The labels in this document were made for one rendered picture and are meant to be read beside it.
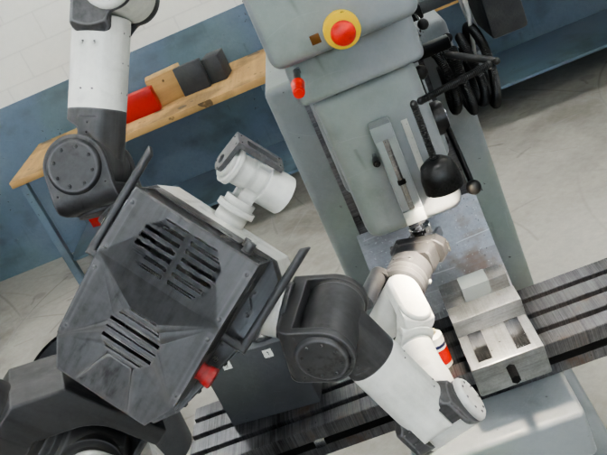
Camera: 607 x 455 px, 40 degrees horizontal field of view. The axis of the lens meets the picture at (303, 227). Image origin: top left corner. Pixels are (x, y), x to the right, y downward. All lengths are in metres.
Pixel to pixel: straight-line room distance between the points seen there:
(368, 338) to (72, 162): 0.51
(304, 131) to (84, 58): 0.84
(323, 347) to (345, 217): 0.97
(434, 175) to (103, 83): 0.58
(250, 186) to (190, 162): 4.89
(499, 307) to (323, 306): 0.62
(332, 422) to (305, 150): 0.66
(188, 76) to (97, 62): 4.13
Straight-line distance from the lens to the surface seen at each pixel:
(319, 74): 1.48
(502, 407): 1.83
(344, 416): 1.84
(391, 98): 1.54
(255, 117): 6.03
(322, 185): 2.08
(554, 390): 1.83
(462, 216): 2.14
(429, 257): 1.67
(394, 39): 1.48
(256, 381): 1.89
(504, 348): 1.72
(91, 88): 1.31
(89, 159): 1.25
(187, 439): 3.74
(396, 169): 1.55
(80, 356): 1.21
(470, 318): 1.77
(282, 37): 1.37
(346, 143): 1.56
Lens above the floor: 2.06
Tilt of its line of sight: 24 degrees down
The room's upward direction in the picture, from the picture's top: 25 degrees counter-clockwise
